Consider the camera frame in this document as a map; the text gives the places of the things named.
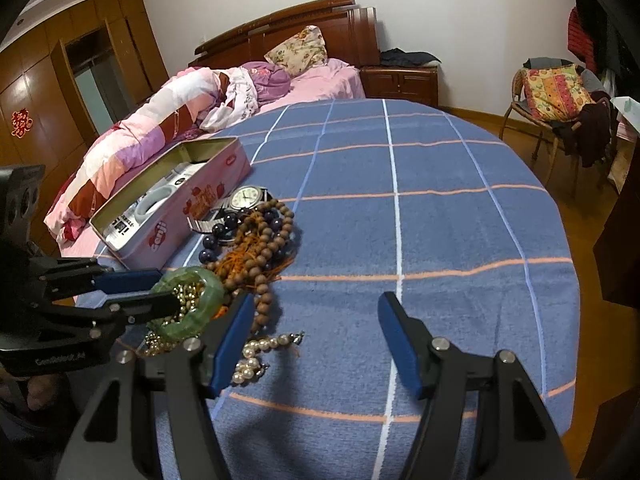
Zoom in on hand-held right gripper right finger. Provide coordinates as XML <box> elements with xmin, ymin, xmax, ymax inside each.
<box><xmin>377</xmin><ymin>291</ymin><xmax>576</xmax><ymax>480</ymax></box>

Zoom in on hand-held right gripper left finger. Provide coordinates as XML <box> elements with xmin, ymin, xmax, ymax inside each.
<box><xmin>62</xmin><ymin>290</ymin><xmax>256</xmax><ymax>480</ymax></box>

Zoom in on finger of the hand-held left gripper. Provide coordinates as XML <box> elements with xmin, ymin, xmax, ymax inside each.
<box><xmin>42</xmin><ymin>291</ymin><xmax>185</xmax><ymax>342</ymax></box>
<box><xmin>36</xmin><ymin>257</ymin><xmax>164</xmax><ymax>297</ymax></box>

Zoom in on white pearl necklace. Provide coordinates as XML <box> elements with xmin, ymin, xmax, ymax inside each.
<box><xmin>229</xmin><ymin>330</ymin><xmax>306</xmax><ymax>389</ymax></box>

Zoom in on gold bead necklace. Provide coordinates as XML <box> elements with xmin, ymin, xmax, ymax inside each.
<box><xmin>136</xmin><ymin>282</ymin><xmax>212</xmax><ymax>359</ymax></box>

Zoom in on green jade bangle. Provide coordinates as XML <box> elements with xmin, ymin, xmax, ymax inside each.
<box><xmin>150</xmin><ymin>267</ymin><xmax>227</xmax><ymax>339</ymax></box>

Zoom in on orange tassel cord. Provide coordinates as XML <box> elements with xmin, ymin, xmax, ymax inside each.
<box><xmin>214</xmin><ymin>210</ymin><xmax>301</xmax><ymax>319</ymax></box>

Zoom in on dark blue bead bracelet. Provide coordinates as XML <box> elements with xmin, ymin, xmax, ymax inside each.
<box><xmin>198</xmin><ymin>208</ymin><xmax>287</xmax><ymax>266</ymax></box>

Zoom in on pink tin box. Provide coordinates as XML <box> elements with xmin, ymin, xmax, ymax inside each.
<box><xmin>90</xmin><ymin>136</ymin><xmax>253</xmax><ymax>270</ymax></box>

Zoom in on brown wooden bead string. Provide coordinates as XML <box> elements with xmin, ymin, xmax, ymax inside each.
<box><xmin>205</xmin><ymin>199</ymin><xmax>302</xmax><ymax>337</ymax></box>

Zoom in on silver metal wristwatch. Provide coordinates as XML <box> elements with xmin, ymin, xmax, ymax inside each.
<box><xmin>187</xmin><ymin>186</ymin><xmax>274</xmax><ymax>236</ymax></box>

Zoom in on red paper decoration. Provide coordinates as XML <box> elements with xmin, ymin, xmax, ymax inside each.
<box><xmin>10</xmin><ymin>107</ymin><xmax>34</xmax><ymax>139</ymax></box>

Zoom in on wooden wardrobe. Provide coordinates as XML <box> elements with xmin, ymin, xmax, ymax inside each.
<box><xmin>0</xmin><ymin>0</ymin><xmax>171</xmax><ymax>272</ymax></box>

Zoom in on pink patchwork quilt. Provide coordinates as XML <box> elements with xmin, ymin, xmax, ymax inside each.
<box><xmin>44</xmin><ymin>66</ymin><xmax>262</xmax><ymax>244</ymax></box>

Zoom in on dark wooden desk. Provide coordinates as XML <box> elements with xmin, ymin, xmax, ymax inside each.
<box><xmin>592</xmin><ymin>157</ymin><xmax>640</xmax><ymax>307</ymax></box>

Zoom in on purple garment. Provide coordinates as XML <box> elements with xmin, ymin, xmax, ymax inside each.
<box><xmin>240</xmin><ymin>61</ymin><xmax>294</xmax><ymax>106</ymax></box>

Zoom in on wooden nightstand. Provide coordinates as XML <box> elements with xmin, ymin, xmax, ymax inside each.
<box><xmin>359</xmin><ymin>62</ymin><xmax>441</xmax><ymax>109</ymax></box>

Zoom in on wooden chair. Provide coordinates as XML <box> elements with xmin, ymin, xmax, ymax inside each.
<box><xmin>499</xmin><ymin>67</ymin><xmax>617</xmax><ymax>182</ymax></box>

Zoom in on dark folded clothes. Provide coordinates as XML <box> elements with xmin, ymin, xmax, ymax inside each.
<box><xmin>378</xmin><ymin>48</ymin><xmax>442</xmax><ymax>68</ymax></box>

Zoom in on dark brown garment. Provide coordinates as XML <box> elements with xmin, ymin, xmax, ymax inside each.
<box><xmin>552</xmin><ymin>102</ymin><xmax>614</xmax><ymax>169</ymax></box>

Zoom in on floral pillow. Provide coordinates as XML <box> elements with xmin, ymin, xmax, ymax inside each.
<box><xmin>264</xmin><ymin>25</ymin><xmax>329</xmax><ymax>72</ymax></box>

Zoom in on colourful patterned cushion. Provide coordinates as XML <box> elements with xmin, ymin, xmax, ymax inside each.
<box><xmin>520</xmin><ymin>64</ymin><xmax>596</xmax><ymax>122</ymax></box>

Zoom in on grey garment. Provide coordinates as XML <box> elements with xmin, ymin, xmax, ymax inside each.
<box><xmin>522</xmin><ymin>55</ymin><xmax>609</xmax><ymax>102</ymax></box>

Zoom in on wooden bed headboard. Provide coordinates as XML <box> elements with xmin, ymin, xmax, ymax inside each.
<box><xmin>194</xmin><ymin>0</ymin><xmax>379</xmax><ymax>99</ymax></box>

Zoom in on light blue paper box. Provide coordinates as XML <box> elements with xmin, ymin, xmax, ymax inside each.
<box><xmin>610</xmin><ymin>95</ymin><xmax>640</xmax><ymax>134</ymax></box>

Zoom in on red hanging garment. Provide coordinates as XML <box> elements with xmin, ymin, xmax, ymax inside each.
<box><xmin>567</xmin><ymin>7</ymin><xmax>601</xmax><ymax>62</ymax></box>

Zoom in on black hanging garment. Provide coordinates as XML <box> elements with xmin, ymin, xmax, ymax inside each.
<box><xmin>572</xmin><ymin>0</ymin><xmax>627</xmax><ymax>88</ymax></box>

